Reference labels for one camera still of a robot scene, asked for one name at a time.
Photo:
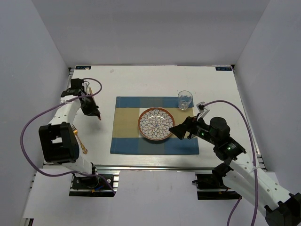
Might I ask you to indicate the right blue corner label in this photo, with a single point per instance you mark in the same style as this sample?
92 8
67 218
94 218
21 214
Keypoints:
223 68

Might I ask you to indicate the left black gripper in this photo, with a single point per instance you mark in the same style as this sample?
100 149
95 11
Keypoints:
92 111

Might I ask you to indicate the gold knife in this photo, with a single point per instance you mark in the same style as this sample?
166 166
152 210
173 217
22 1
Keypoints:
96 107

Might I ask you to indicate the clear drinking glass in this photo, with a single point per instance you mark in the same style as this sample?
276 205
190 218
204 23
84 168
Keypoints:
184 99

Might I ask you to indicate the floral patterned ceramic bowl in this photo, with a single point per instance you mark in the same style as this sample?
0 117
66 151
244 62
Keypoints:
154 124

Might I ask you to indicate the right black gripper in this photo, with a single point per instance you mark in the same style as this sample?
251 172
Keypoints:
180 130

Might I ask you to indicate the left blue corner label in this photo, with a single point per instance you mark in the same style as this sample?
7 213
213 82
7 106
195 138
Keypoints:
81 67

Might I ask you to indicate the blue corner label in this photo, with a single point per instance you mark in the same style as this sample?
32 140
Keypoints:
223 68
81 67

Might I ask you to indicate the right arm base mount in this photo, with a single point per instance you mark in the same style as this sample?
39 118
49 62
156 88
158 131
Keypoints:
211 188

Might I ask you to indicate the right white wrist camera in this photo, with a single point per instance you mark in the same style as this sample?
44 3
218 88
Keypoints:
203 111

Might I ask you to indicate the gold fork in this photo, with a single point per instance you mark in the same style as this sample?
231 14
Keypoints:
75 131

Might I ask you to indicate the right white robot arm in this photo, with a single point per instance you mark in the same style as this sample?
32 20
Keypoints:
279 206

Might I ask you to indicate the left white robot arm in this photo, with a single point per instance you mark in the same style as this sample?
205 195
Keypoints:
59 140

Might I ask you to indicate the blue beige placemat cloth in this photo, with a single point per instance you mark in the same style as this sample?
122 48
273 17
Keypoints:
126 138

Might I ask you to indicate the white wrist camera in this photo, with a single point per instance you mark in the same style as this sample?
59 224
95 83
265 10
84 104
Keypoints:
203 111
86 84

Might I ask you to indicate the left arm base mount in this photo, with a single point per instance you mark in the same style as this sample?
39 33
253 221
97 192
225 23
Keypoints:
93 187

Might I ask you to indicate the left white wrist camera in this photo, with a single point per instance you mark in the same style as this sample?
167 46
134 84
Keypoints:
86 84

